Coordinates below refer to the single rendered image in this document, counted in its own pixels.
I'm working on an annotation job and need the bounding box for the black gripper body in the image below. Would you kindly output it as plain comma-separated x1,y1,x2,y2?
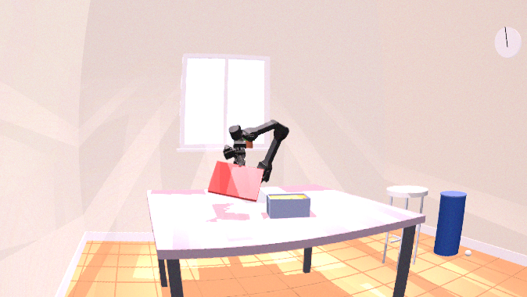
234,141,246,152

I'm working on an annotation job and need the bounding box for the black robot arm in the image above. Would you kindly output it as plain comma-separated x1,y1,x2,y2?
223,120,289,184

